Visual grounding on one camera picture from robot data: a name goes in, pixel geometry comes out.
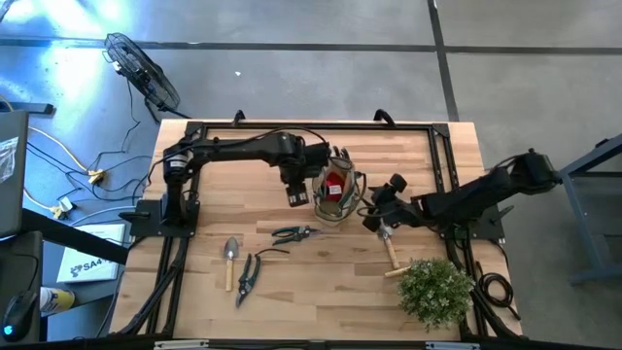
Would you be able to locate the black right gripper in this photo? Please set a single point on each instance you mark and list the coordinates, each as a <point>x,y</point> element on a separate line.
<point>389,206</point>

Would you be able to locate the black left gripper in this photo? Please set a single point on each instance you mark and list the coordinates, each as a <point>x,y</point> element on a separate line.
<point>297,194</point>

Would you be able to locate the beige green-trimmed gardening bag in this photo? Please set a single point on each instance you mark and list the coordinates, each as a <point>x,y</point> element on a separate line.
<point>335,214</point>

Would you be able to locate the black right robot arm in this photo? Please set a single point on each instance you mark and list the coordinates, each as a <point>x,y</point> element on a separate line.
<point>466,201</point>

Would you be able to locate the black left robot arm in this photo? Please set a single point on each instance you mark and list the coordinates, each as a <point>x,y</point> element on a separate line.
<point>233,148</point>

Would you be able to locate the clear plastic bag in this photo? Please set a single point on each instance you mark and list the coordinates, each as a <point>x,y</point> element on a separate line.
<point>7,160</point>

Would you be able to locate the artificial green plant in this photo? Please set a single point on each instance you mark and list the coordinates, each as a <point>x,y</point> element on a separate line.
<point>435,294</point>

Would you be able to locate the black floor fan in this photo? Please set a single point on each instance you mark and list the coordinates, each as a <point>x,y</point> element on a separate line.
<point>146,78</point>

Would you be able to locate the blue-grey metal stand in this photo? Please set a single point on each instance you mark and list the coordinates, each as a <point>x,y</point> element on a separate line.
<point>600,151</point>

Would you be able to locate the yellow power plug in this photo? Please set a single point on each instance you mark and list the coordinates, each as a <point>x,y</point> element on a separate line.
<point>96,176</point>

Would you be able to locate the white printed box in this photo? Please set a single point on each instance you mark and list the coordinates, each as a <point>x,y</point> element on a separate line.
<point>92,262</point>

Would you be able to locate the black metal beam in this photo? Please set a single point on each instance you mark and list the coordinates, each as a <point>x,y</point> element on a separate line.
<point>73,236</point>

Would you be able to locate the yellow white spray can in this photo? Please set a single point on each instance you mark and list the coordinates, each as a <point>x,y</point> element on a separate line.
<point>58,300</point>

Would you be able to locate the dark grey computer case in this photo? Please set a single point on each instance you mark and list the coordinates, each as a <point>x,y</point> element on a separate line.
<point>14,194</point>

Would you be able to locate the black operator desk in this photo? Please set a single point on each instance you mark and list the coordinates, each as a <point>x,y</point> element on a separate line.
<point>19,262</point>

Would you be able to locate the black computer mouse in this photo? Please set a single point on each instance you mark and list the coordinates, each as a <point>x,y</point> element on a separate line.
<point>19,316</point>

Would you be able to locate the black aluminium table frame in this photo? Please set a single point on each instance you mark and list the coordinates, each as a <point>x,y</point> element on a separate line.
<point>379,126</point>

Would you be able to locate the silver aluminium bracket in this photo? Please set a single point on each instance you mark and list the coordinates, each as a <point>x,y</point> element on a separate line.
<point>180,345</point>
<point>452,346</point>

